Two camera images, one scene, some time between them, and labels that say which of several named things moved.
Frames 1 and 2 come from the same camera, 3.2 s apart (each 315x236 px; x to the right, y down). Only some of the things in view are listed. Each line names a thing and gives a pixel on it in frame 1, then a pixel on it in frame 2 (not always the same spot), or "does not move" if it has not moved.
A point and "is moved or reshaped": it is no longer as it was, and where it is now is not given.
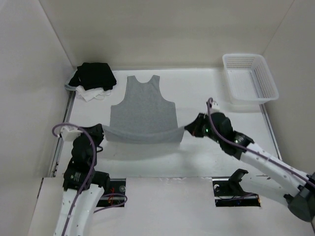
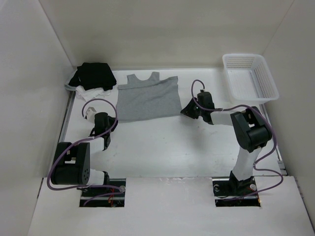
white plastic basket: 249,79 does not move
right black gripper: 194,128 -> 188,110
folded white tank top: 87,93 does not move
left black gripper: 97,131 -> 112,120
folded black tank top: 91,75 does not move
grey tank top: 145,116 is moved or reshaped
